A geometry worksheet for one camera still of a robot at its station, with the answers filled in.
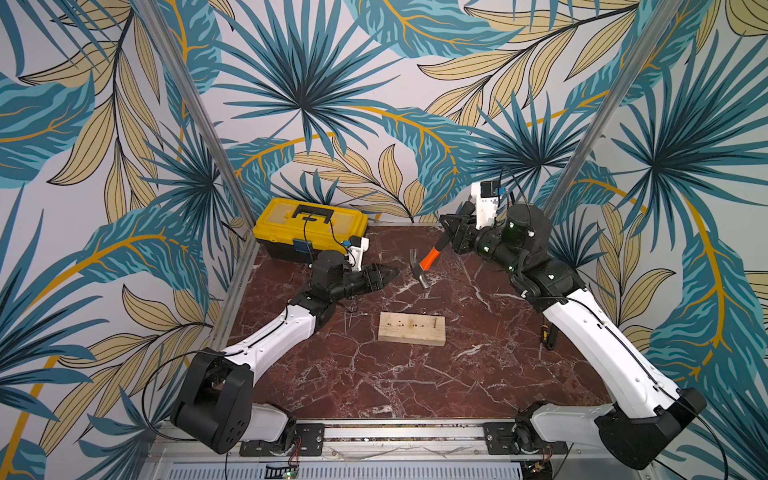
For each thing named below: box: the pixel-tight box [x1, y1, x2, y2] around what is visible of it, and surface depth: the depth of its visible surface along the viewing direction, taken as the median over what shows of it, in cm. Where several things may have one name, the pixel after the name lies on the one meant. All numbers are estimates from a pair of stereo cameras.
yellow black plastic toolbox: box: [253, 198, 369, 263], surface depth 99 cm
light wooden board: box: [378, 312, 446, 347], surface depth 90 cm
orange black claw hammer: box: [409, 231, 453, 290], surface depth 74 cm
